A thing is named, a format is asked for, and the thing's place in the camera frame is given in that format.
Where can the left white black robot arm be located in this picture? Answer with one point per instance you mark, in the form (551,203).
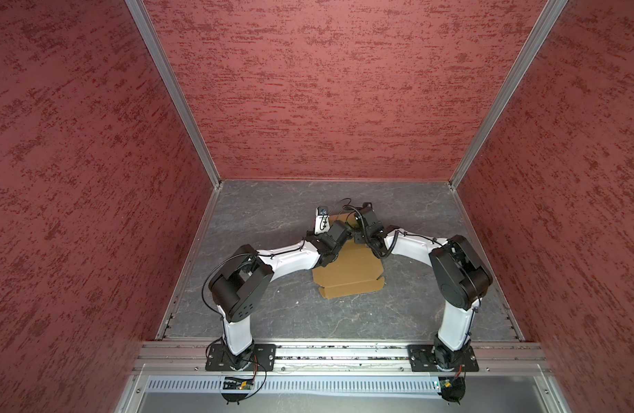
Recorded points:
(239,284)

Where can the left aluminium corner post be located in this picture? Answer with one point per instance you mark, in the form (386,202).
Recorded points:
(153,44)

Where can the right aluminium corner post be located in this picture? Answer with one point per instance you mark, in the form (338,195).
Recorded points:
(536,38)

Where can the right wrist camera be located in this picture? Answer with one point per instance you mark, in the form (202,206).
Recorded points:
(371,223)

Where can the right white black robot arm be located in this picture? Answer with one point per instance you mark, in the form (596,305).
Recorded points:
(461,277)

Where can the brown cardboard box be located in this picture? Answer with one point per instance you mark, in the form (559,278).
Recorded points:
(355,271)

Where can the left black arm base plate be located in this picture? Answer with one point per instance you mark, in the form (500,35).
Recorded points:
(258,357)

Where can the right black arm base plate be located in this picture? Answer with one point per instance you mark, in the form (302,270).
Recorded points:
(440,359)

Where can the aluminium corner post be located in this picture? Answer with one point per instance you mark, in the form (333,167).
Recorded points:
(536,38)
(153,44)

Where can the aluminium front rail frame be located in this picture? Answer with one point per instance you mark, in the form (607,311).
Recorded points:
(344,358)

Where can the perforated metal cable tray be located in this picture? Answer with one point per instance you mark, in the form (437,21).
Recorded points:
(372,386)

